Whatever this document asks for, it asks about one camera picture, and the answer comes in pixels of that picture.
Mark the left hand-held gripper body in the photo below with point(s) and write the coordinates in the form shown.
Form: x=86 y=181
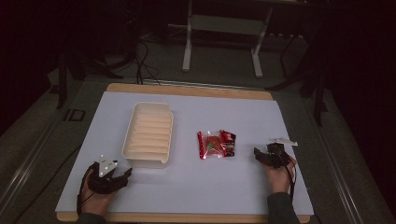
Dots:
x=105 y=166

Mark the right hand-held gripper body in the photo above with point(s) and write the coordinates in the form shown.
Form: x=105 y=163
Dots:
x=275 y=154

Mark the person's right hand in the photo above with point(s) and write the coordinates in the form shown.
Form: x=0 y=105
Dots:
x=279 y=179

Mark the person's left hand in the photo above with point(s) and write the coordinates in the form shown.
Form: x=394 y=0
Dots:
x=97 y=202

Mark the red snack packet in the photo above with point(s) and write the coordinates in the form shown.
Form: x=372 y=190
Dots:
x=216 y=145

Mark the white ribbed plastic tray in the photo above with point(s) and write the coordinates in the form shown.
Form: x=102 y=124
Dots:
x=148 y=135

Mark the white table mat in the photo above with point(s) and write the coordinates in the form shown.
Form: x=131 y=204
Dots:
x=214 y=189

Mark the dark floor socket plate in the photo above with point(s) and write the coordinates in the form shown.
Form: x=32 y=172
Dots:
x=74 y=115

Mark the black metal stand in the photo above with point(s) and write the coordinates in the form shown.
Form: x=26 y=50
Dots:
x=77 y=70
x=313 y=81

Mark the metal floor rail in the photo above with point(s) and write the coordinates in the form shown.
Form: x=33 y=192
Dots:
x=28 y=161
x=337 y=161

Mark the white metal stand frame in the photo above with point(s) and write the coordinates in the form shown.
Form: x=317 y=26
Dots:
x=224 y=27

